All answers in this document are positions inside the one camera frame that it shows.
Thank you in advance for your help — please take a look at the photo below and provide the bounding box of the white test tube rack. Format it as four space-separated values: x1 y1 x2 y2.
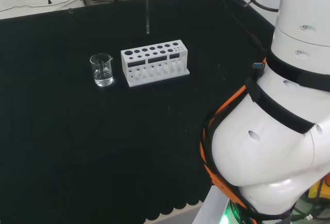
120 39 191 88

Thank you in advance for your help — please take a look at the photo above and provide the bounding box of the clear glass beaker with water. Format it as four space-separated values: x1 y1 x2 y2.
89 53 114 88

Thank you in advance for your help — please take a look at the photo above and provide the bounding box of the yellow stop button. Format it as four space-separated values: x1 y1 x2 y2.
308 174 330 200

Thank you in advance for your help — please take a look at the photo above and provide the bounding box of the grey base plate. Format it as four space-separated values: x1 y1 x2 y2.
192 185 233 224

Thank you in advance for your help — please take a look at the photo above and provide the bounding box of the orange cable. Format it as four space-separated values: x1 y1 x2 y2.
200 56 268 211

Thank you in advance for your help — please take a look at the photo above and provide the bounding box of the black bench cloth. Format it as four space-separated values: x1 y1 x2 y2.
0 0 276 224

